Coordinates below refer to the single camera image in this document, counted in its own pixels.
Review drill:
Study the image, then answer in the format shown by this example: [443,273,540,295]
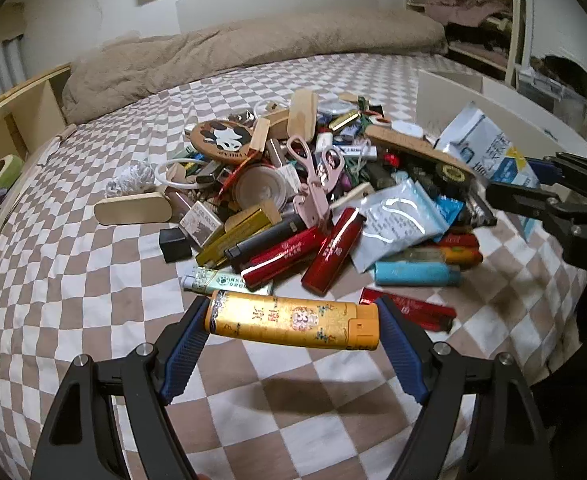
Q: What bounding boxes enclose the checkered bed sheet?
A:
[0,51,587,480]

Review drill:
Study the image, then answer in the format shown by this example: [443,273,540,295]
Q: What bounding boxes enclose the pink clothes pile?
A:
[423,0,513,26]

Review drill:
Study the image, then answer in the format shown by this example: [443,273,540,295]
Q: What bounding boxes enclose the gold patterned lighter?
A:
[204,290,380,352]

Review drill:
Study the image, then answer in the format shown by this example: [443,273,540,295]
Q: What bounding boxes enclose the beige duvet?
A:
[62,10,448,126]

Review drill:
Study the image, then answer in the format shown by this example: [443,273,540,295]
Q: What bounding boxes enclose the engraved wooden plaque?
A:
[365,125,477,181]

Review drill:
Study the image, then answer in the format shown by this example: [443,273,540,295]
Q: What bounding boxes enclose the clear plastic storage bin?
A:
[517,52,587,123]

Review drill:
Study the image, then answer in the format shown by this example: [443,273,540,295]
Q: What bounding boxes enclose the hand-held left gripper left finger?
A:
[30,296,211,480]

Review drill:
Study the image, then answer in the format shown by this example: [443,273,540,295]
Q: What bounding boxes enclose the oval wooden block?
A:
[94,191,173,225]

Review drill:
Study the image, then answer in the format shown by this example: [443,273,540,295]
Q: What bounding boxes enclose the light blue lighter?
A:
[375,261,461,287]

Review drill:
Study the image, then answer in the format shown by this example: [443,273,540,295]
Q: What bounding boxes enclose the oval wooden cat brush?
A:
[190,120,264,163]

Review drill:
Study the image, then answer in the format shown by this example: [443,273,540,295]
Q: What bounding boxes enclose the green avocado plush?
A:
[0,154,25,193]

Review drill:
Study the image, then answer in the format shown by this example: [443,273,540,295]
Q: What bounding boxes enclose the white cardboard box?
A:
[416,69,587,161]

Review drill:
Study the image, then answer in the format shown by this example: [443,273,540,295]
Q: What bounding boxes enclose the heap of lighters and trinkets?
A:
[93,89,499,336]

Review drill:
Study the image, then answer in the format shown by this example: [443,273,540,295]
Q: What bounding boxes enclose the black round tin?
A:
[436,160,474,196]

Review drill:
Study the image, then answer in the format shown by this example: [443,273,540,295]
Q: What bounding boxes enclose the pink scissors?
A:
[286,135,347,231]

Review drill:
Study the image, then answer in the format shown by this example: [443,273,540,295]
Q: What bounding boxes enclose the small black box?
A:
[159,227,191,262]

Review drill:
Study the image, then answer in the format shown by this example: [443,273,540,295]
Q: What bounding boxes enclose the silver blue foil pouch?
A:
[348,180,454,273]

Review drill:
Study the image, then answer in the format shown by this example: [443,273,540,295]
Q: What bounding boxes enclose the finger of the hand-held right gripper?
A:
[526,152,587,201]
[486,181,581,227]

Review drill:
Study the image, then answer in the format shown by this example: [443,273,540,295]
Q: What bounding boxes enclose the white blue foil packet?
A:
[436,101,541,191]

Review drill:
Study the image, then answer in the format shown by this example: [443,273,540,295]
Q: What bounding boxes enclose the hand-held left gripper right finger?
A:
[373,295,557,480]

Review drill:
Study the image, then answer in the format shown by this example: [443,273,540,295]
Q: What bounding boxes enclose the wooden bedside shelf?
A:
[0,64,71,261]

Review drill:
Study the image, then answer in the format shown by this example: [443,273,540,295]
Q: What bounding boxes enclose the white plastic ring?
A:
[156,159,199,191]

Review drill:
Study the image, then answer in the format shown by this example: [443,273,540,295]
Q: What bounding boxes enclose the long wooden block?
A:
[287,90,319,143]

